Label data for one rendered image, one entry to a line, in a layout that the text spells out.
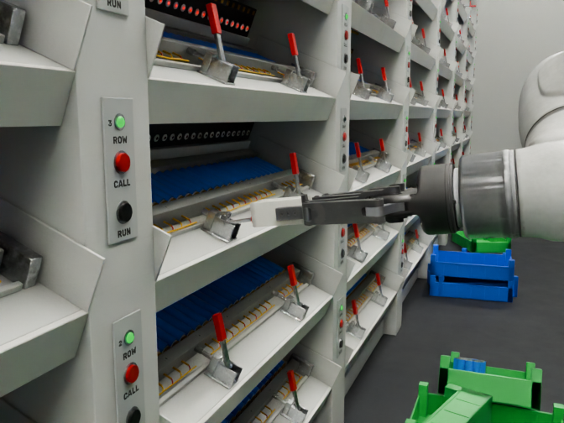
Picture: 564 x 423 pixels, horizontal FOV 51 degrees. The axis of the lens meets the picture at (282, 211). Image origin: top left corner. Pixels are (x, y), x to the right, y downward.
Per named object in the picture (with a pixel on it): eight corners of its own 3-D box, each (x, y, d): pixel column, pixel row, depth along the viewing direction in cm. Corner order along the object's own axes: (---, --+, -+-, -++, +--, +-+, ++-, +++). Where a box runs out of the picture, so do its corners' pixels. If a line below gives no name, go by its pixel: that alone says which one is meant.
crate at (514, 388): (448, 382, 152) (451, 351, 153) (533, 395, 144) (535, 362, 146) (436, 393, 124) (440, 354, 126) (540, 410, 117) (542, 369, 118)
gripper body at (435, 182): (458, 240, 59) (368, 244, 62) (465, 226, 66) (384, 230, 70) (451, 165, 58) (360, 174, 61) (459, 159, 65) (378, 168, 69)
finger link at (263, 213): (309, 222, 68) (307, 223, 67) (254, 226, 71) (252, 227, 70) (306, 197, 68) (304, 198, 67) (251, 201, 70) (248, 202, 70)
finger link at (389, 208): (420, 212, 63) (417, 221, 58) (373, 216, 65) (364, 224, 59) (419, 190, 63) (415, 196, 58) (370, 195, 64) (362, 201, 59)
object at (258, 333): (325, 315, 116) (352, 254, 112) (148, 498, 60) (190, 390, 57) (238, 268, 122) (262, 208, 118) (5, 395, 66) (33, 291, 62)
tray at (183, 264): (326, 220, 113) (345, 175, 110) (141, 321, 57) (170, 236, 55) (238, 176, 119) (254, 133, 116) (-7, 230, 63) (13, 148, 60)
